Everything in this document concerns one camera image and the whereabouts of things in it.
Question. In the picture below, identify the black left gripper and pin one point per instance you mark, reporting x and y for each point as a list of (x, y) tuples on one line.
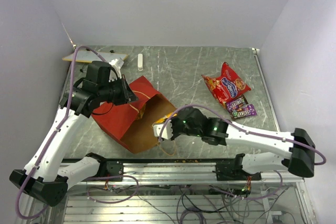
[(127, 95)]

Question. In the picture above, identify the red brown paper bag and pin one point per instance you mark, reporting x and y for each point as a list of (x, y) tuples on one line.
[(120, 121)]

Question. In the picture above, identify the red snack packet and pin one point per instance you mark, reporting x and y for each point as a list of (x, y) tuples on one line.
[(230, 81)]

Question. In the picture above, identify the purple snack packet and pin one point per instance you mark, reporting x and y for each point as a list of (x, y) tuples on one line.
[(237, 103)]

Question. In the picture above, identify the orange red chips packet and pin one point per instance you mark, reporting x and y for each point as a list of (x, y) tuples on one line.
[(219, 91)]

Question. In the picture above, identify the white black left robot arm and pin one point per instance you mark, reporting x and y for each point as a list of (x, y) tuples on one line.
[(42, 177)]

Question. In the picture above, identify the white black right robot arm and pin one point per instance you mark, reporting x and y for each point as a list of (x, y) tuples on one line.
[(293, 152)]

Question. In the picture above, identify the white marker pen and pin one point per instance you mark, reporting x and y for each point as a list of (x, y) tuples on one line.
[(140, 62)]

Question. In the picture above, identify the white board yellow edge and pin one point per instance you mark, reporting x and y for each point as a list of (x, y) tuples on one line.
[(84, 56)]

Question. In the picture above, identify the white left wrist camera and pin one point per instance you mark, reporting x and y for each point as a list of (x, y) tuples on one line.
[(116, 65)]

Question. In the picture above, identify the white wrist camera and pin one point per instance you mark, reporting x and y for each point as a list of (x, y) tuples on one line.
[(161, 131), (116, 65)]

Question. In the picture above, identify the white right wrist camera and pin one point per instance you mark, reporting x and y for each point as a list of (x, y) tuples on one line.
[(161, 131)]

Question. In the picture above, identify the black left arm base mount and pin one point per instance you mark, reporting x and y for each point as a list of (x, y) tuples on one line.
[(109, 170)]

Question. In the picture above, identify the aluminium frame rail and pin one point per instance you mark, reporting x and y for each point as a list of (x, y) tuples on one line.
[(173, 174)]

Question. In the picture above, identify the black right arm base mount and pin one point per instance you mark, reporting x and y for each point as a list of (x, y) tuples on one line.
[(230, 169)]

